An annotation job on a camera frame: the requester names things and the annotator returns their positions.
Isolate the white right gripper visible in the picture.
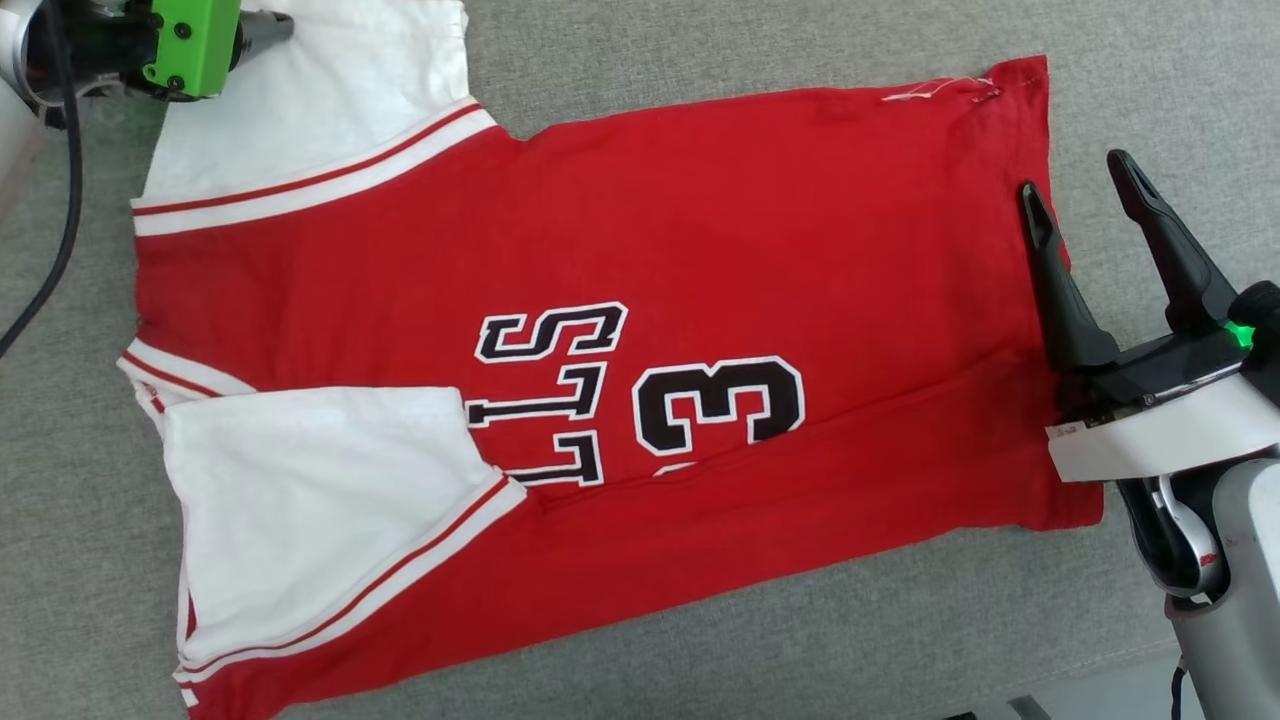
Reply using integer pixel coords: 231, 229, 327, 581
1018, 150, 1280, 484

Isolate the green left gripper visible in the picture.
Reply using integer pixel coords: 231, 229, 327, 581
140, 0, 296, 101

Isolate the red white basketball jersey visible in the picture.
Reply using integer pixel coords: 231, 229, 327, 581
117, 0, 1104, 720

